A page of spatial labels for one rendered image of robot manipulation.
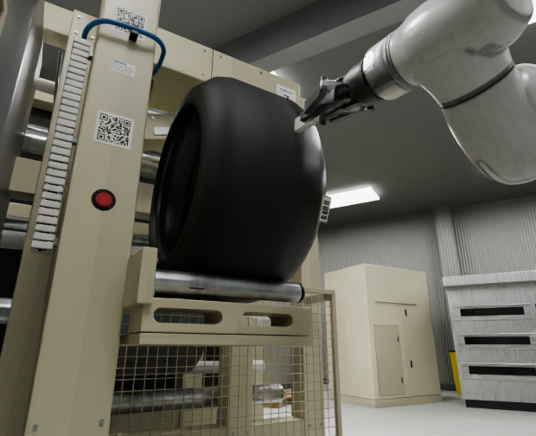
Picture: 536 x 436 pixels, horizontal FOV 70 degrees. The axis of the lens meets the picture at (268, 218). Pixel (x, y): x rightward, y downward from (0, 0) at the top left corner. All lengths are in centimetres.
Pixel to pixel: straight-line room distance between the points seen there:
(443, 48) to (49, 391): 78
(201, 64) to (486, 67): 103
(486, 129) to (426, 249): 846
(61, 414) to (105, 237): 31
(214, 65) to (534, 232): 812
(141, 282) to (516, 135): 60
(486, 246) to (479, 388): 339
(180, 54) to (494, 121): 106
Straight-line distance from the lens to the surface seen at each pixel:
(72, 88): 94
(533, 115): 62
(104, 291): 80
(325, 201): 85
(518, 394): 648
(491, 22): 55
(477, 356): 645
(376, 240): 930
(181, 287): 75
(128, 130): 91
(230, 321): 76
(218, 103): 84
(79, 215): 82
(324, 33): 360
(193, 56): 144
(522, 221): 907
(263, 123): 81
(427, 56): 58
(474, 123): 60
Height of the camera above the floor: 78
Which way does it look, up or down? 19 degrees up
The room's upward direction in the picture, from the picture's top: straight up
